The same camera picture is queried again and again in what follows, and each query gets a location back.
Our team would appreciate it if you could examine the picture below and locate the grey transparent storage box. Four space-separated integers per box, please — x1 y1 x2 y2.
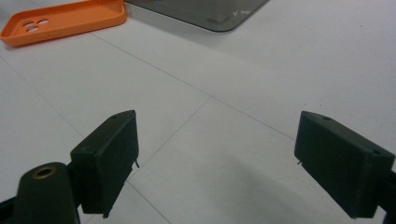
124 0 271 33

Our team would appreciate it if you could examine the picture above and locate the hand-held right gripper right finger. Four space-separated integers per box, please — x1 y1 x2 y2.
293 110 396 219

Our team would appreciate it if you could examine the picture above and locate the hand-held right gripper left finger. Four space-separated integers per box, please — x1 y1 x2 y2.
70 109 140 218

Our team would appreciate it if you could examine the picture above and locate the orange phone case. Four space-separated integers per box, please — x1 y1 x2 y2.
0 0 128 49

